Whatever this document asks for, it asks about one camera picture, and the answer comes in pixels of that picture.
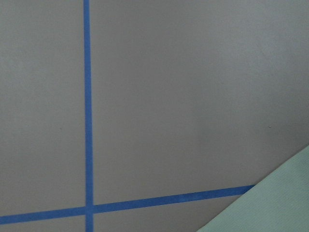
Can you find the green long-sleeve shirt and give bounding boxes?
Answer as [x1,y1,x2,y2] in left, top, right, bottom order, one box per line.
[200,147,309,232]

